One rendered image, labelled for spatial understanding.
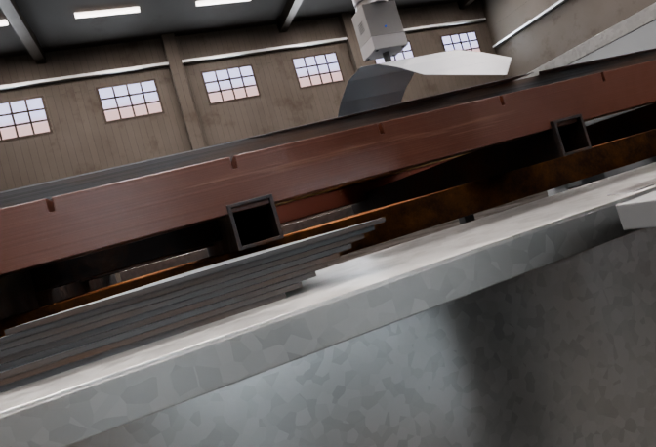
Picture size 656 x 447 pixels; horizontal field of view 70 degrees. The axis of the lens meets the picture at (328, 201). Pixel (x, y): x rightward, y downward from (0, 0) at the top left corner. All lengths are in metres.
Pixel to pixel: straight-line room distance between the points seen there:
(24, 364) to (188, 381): 0.13
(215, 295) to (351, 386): 0.19
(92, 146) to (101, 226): 11.07
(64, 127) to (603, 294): 11.47
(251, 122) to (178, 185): 11.34
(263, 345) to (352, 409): 0.22
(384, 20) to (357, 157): 0.59
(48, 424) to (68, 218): 0.24
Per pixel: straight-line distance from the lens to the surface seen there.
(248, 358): 0.31
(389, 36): 1.09
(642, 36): 1.65
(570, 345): 0.64
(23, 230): 0.53
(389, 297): 0.33
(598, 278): 0.67
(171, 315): 0.38
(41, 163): 11.66
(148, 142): 11.51
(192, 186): 0.51
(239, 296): 0.38
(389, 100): 1.23
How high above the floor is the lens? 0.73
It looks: 2 degrees up
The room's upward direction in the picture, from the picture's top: 16 degrees counter-clockwise
